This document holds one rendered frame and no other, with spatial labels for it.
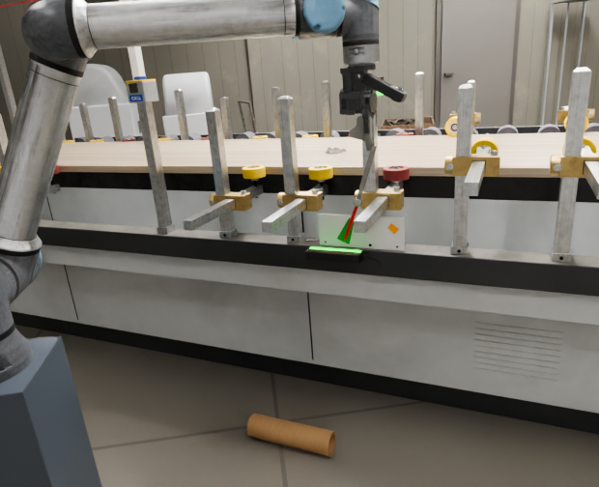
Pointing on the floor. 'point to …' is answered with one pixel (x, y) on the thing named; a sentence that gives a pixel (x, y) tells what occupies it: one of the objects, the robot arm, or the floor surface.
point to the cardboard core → (292, 434)
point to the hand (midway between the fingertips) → (371, 145)
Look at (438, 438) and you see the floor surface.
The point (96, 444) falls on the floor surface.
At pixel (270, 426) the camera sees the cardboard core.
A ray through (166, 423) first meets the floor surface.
